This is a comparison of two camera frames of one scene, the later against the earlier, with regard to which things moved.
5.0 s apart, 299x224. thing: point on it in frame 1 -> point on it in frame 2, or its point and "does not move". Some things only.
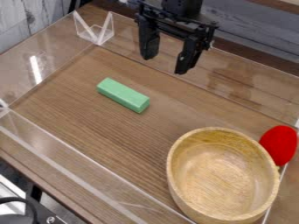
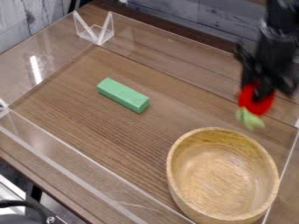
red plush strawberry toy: x=279 y=140 -> x=252 y=109
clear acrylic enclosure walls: x=163 y=147 does not move
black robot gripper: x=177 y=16 -> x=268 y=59
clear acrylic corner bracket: x=95 y=34 does not move
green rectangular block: x=124 y=95 does not move
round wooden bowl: x=221 y=176 does not move
